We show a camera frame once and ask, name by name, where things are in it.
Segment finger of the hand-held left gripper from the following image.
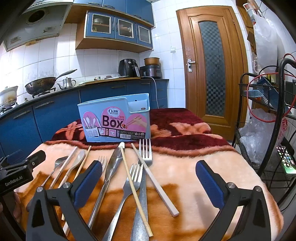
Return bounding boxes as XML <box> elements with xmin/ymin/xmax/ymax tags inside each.
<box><xmin>26</xmin><ymin>150</ymin><xmax>46</xmax><ymax>168</ymax></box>

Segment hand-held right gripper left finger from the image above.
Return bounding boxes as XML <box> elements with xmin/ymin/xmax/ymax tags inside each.
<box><xmin>25</xmin><ymin>160</ymin><xmax>103</xmax><ymax>241</ymax></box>

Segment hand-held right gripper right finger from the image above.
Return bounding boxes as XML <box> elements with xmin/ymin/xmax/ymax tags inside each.
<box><xmin>195</xmin><ymin>160</ymin><xmax>273</xmax><ymax>241</ymax></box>

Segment wooden chopstick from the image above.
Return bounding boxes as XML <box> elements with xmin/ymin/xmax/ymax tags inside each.
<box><xmin>73</xmin><ymin>146</ymin><xmax>92</xmax><ymax>181</ymax></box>
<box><xmin>119</xmin><ymin>147</ymin><xmax>153</xmax><ymax>237</ymax></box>

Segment small steel fork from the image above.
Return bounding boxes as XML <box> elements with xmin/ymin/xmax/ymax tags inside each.
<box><xmin>41</xmin><ymin>156</ymin><xmax>69</xmax><ymax>187</ymax></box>
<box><xmin>97</xmin><ymin>155</ymin><xmax>108</xmax><ymax>171</ymax></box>

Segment champagne spoon with white handle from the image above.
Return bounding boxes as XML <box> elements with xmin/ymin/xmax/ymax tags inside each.
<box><xmin>58</xmin><ymin>149</ymin><xmax>86</xmax><ymax>189</ymax></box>

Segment white chopstick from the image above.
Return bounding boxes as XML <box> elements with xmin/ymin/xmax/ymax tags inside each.
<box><xmin>131</xmin><ymin>142</ymin><xmax>180</xmax><ymax>217</ymax></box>
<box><xmin>48</xmin><ymin>146</ymin><xmax>78</xmax><ymax>190</ymax></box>

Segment steel table knife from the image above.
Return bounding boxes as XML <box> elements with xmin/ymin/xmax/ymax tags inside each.
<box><xmin>87</xmin><ymin>142</ymin><xmax>125</xmax><ymax>232</ymax></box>

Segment steel dinner fork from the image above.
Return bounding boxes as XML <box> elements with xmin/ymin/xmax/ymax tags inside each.
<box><xmin>102</xmin><ymin>163</ymin><xmax>144</xmax><ymax>241</ymax></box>

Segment large steel fork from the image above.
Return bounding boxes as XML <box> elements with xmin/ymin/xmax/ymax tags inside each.
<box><xmin>130</xmin><ymin>138</ymin><xmax>153</xmax><ymax>241</ymax></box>

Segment light blue utensil holder box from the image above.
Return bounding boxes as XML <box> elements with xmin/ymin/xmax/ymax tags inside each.
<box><xmin>77</xmin><ymin>93</ymin><xmax>151</xmax><ymax>142</ymax></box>

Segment person's left hand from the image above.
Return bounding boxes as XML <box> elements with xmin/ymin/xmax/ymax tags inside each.
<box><xmin>13</xmin><ymin>192</ymin><xmax>26</xmax><ymax>217</ymax></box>

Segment blue base cabinets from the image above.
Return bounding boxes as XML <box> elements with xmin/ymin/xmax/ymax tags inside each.
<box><xmin>0</xmin><ymin>79</ymin><xmax>169</xmax><ymax>160</ymax></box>

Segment gas stove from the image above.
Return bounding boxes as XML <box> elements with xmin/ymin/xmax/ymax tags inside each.
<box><xmin>0</xmin><ymin>88</ymin><xmax>58</xmax><ymax>115</ymax></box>

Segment clear plastic bags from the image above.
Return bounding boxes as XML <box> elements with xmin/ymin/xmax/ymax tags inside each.
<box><xmin>239</xmin><ymin>109</ymin><xmax>284</xmax><ymax>165</ymax></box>

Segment white cooking pot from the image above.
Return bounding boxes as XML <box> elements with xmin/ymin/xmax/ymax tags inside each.
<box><xmin>0</xmin><ymin>86</ymin><xmax>18</xmax><ymax>107</ymax></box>

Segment dark steel wok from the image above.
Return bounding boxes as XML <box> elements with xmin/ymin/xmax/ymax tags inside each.
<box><xmin>25</xmin><ymin>69</ymin><xmax>78</xmax><ymax>95</ymax></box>

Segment steel kettle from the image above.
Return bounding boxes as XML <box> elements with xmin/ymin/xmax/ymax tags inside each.
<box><xmin>57</xmin><ymin>77</ymin><xmax>77</xmax><ymax>90</ymax></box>

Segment smartphone with lit screen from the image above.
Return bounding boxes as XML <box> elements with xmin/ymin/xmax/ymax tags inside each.
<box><xmin>276</xmin><ymin>145</ymin><xmax>296</xmax><ymax>175</ymax></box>

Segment black metal rack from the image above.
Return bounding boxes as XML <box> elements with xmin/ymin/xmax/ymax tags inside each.
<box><xmin>232</xmin><ymin>58</ymin><xmax>296</xmax><ymax>209</ymax></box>

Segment wooden door with glass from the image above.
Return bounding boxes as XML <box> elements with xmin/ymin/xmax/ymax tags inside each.
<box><xmin>176</xmin><ymin>6</ymin><xmax>249</xmax><ymax>142</ymax></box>

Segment wooden cutting board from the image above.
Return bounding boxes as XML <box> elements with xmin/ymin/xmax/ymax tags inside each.
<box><xmin>76</xmin><ymin>77</ymin><xmax>141</xmax><ymax>87</ymax></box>

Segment black air fryer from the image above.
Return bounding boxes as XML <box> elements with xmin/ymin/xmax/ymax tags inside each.
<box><xmin>119</xmin><ymin>59</ymin><xmax>140</xmax><ymax>78</ymax></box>

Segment dark jar with wooden lid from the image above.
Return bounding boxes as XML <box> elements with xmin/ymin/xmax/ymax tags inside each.
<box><xmin>139</xmin><ymin>65</ymin><xmax>162</xmax><ymax>79</ymax></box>

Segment grey range hood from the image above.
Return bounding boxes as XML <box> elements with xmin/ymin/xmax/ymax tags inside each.
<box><xmin>2</xmin><ymin>0</ymin><xmax>74</xmax><ymax>52</ymax></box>

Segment brown inner pot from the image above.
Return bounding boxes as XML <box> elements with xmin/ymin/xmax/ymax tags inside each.
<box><xmin>144</xmin><ymin>57</ymin><xmax>161</xmax><ymax>66</ymax></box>

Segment white plastic bag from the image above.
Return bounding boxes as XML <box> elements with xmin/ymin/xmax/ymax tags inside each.
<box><xmin>253</xmin><ymin>13</ymin><xmax>285</xmax><ymax>70</ymax></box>

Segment red cable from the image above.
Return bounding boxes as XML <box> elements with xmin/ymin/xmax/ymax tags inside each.
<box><xmin>246</xmin><ymin>53</ymin><xmax>296</xmax><ymax>123</ymax></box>

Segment white power cable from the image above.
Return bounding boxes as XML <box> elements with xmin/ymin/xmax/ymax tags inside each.
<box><xmin>148</xmin><ymin>77</ymin><xmax>159</xmax><ymax>109</ymax></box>

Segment glass door wall cabinet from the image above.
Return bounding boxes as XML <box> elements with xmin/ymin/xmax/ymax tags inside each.
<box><xmin>75</xmin><ymin>10</ymin><xmax>154</xmax><ymax>54</ymax></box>

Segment blue upper wall cabinet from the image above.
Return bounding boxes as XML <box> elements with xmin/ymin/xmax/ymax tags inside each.
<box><xmin>73</xmin><ymin>0</ymin><xmax>155</xmax><ymax>26</ymax></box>

